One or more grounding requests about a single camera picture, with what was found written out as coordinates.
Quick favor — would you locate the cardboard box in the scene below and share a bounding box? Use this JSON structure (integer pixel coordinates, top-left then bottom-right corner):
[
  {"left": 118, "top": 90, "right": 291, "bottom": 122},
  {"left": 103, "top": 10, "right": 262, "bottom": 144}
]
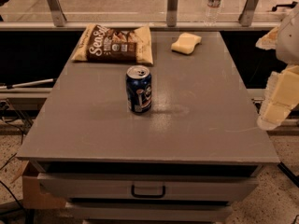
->
[{"left": 12, "top": 161, "right": 65, "bottom": 210}]

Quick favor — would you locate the yellow sponge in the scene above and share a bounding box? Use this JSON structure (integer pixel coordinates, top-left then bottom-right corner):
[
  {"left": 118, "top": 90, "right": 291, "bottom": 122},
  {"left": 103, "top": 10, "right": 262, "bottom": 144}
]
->
[{"left": 171, "top": 33, "right": 202, "bottom": 55}]

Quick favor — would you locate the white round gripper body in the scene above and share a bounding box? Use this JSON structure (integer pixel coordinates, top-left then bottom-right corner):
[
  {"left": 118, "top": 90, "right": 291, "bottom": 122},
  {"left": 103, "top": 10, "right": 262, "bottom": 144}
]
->
[{"left": 276, "top": 5, "right": 299, "bottom": 64}]

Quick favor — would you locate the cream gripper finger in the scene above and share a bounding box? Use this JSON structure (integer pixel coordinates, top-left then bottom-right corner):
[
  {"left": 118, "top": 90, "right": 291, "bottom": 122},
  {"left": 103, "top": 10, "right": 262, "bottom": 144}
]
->
[
  {"left": 257, "top": 64, "right": 299, "bottom": 131},
  {"left": 255, "top": 27, "right": 278, "bottom": 50}
]

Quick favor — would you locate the clear plastic water bottle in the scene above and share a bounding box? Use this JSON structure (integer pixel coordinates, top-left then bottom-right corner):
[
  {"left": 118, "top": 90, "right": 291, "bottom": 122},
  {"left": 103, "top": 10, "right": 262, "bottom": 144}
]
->
[{"left": 204, "top": 0, "right": 222, "bottom": 26}]

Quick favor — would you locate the grey drawer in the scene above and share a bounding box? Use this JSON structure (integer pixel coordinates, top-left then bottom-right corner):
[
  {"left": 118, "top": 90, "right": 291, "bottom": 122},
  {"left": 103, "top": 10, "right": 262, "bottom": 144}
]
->
[
  {"left": 37, "top": 173, "right": 258, "bottom": 202},
  {"left": 65, "top": 203, "right": 232, "bottom": 222}
]

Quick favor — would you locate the brown chip bag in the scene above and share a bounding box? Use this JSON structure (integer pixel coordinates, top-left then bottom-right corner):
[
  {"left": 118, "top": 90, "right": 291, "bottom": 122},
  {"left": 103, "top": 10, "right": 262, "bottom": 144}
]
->
[{"left": 72, "top": 24, "right": 153, "bottom": 64}]

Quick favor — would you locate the black drawer handle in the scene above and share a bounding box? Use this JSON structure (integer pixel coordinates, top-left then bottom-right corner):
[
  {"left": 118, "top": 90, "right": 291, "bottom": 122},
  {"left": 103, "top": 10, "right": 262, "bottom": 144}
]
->
[{"left": 131, "top": 185, "right": 166, "bottom": 199}]

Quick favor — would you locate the blue pepsi can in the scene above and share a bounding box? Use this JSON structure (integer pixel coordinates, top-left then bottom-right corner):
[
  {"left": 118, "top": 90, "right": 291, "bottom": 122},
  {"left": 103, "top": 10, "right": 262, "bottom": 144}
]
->
[{"left": 126, "top": 65, "right": 151, "bottom": 114}]

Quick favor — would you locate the grey lower drawer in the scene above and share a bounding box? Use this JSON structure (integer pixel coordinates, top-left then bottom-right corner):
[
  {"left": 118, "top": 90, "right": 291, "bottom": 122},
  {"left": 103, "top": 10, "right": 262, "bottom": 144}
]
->
[{"left": 65, "top": 203, "right": 232, "bottom": 222}]

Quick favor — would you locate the grey top drawer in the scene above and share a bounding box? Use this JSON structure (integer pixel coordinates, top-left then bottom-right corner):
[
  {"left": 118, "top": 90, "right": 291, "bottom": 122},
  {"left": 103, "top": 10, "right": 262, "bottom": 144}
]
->
[{"left": 37, "top": 173, "right": 258, "bottom": 202}]

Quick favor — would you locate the grey drawer cabinet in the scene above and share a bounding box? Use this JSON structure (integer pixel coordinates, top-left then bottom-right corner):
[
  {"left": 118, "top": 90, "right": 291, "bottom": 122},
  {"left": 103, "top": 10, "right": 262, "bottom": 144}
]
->
[{"left": 16, "top": 31, "right": 281, "bottom": 224}]

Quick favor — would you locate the metal rod with black tip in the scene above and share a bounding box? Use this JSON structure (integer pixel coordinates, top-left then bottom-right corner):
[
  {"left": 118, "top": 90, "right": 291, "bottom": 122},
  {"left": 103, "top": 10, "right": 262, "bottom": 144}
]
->
[{"left": 0, "top": 78, "right": 57, "bottom": 90}]

